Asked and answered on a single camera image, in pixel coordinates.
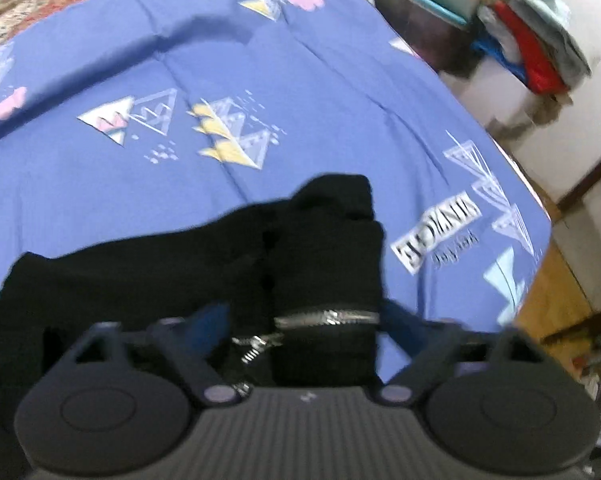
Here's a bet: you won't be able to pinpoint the black pants with zipper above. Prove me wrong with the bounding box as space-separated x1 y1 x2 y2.
0 174 384 479

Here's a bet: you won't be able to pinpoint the blue patterned bed sheet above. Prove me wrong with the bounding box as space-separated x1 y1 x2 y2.
0 0 554 386

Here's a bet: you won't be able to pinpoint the pile of colourful clothes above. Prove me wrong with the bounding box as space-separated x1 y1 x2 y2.
475 0 594 96

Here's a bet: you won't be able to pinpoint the clear teal-rimmed storage box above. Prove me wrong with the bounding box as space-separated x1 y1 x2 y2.
375 0 480 76

